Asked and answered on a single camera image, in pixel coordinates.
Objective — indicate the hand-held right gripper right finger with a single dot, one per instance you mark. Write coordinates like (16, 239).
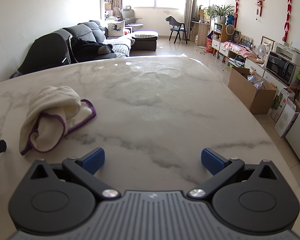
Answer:
(212, 160)

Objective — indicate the leaning framed picture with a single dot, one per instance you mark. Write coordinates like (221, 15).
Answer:
(268, 42)

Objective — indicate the wooden chair dark seat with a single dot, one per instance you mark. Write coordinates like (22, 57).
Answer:
(177, 28)

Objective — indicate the small white desk fan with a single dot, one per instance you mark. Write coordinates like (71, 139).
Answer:
(262, 50)

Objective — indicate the green printed white box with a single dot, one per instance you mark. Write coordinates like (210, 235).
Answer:
(280, 105)

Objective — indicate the potted green plant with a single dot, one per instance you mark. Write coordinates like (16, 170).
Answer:
(221, 11)

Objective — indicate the round white fan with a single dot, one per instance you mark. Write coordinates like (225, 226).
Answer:
(230, 30)

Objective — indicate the blue plush toy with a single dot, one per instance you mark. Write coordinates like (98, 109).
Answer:
(231, 19)

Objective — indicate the white low cabinet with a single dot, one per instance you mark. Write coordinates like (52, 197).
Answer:
(270, 77)

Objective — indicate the pink cloth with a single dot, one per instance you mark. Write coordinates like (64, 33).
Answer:
(237, 48)

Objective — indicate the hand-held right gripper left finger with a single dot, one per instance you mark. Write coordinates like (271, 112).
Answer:
(93, 160)

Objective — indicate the black clothing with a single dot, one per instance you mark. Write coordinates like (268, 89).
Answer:
(90, 46)

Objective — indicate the wooden shelf cabinet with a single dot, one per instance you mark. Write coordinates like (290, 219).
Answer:
(221, 36)

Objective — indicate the grey recliner chair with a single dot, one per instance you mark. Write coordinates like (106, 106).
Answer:
(128, 13)

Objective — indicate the plain white box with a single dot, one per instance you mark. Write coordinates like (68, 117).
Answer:
(286, 120)

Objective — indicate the wooden desk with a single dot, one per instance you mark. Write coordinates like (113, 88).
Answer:
(202, 31)

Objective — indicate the open cardboard box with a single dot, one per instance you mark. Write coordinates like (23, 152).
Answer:
(250, 95)

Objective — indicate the black microwave oven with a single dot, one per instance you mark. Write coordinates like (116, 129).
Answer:
(280, 67)

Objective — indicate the deer print cushion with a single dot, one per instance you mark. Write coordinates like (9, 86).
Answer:
(116, 29)

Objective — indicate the white printer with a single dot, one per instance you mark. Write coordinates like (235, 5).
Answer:
(288, 51)

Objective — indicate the grey ottoman footstool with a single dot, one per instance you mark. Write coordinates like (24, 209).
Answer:
(121, 45)

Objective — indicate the white towel purple trim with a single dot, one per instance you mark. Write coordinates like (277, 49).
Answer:
(50, 110)

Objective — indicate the dark grey sofa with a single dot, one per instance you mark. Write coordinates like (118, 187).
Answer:
(90, 28)

